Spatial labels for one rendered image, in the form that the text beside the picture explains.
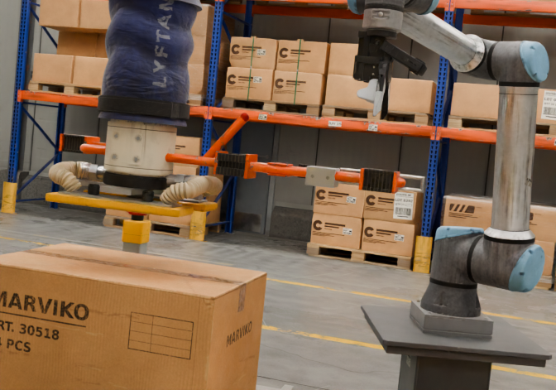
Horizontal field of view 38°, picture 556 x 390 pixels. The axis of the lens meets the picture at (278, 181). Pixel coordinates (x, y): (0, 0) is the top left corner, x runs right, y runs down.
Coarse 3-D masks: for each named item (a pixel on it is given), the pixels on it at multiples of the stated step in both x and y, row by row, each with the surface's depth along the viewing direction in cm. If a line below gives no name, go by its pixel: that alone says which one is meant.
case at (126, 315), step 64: (0, 256) 194; (64, 256) 203; (128, 256) 213; (0, 320) 186; (64, 320) 181; (128, 320) 177; (192, 320) 173; (256, 320) 205; (0, 384) 186; (64, 384) 181; (128, 384) 177; (192, 384) 173
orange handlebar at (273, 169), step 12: (84, 144) 201; (96, 144) 229; (168, 156) 195; (180, 156) 194; (192, 156) 193; (252, 168) 190; (264, 168) 189; (276, 168) 188; (288, 168) 188; (300, 168) 187; (336, 180) 186; (348, 180) 185
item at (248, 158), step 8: (216, 152) 191; (224, 152) 195; (216, 160) 191; (224, 160) 189; (232, 160) 189; (240, 160) 188; (248, 160) 189; (256, 160) 196; (216, 168) 190; (224, 168) 189; (232, 168) 189; (240, 168) 189; (248, 168) 190; (240, 176) 189; (248, 176) 190
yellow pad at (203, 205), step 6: (102, 192) 207; (156, 198) 205; (186, 204) 202; (192, 204) 202; (198, 204) 201; (204, 204) 202; (210, 204) 205; (216, 204) 209; (198, 210) 201; (204, 210) 201; (210, 210) 205
